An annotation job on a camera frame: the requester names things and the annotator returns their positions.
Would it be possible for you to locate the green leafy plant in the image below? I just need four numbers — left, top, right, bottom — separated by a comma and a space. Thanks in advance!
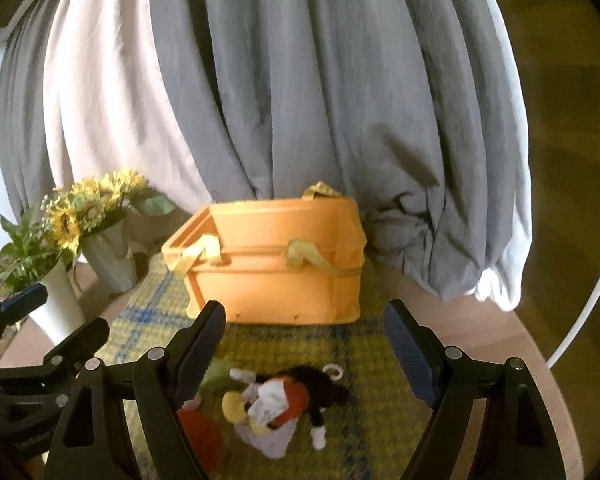
0, 203, 60, 300

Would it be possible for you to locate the pink soft toy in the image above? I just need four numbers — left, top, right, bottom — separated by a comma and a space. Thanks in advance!
182, 393, 201, 411

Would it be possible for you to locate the sunflower bouquet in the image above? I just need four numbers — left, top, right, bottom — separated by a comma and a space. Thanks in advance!
41, 168, 176, 255

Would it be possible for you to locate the orange plastic crate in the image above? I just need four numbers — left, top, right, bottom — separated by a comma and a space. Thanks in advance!
162, 182, 366, 325

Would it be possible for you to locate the green soft toy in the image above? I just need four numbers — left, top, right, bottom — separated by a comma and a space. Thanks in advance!
199, 358, 234, 390

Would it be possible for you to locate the yellow blue plaid mat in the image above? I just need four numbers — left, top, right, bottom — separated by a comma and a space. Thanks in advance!
97, 255, 431, 479

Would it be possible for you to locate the white ribbed vase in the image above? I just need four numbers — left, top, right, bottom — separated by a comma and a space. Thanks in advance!
29, 260, 85, 346

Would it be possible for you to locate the mickey mouse plush toy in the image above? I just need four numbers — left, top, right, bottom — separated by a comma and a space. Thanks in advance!
222, 363, 350, 460

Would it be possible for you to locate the grey ribbed vase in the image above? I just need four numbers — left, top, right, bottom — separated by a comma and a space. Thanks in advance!
81, 220, 137, 294

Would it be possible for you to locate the red fluffy pompom toy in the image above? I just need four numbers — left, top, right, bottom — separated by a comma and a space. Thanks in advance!
178, 408, 225, 474

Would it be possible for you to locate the white sheer curtain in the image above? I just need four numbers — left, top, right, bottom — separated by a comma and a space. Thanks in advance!
43, 0, 212, 214

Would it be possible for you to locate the grey curtain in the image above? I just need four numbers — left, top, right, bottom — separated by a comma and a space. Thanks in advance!
0, 0, 532, 311

